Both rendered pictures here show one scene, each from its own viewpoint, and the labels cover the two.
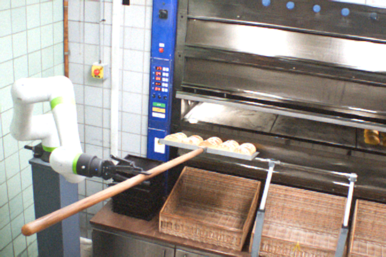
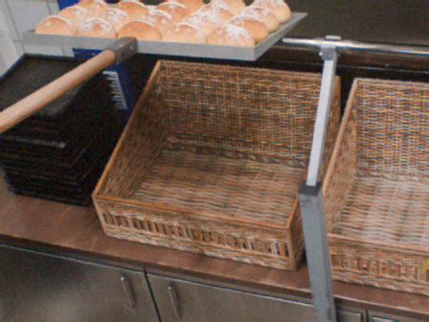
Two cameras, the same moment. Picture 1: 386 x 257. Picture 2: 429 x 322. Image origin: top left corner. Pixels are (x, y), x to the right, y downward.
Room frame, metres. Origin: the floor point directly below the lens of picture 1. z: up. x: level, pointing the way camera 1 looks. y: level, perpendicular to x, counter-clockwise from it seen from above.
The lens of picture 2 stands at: (1.22, -0.55, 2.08)
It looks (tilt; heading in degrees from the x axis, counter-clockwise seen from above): 38 degrees down; 13
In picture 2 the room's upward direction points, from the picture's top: 12 degrees counter-clockwise
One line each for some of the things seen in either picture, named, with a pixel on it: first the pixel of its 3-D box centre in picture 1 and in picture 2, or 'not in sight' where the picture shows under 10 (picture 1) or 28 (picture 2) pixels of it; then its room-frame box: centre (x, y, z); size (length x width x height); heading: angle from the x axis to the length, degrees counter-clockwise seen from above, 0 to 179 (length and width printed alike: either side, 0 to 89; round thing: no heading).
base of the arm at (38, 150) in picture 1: (45, 150); not in sight; (2.50, 0.80, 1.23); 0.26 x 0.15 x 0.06; 72
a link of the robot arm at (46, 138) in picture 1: (50, 131); not in sight; (2.48, 0.75, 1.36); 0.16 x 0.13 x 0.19; 115
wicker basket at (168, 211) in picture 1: (211, 206); (220, 156); (2.91, -0.17, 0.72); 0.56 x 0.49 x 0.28; 73
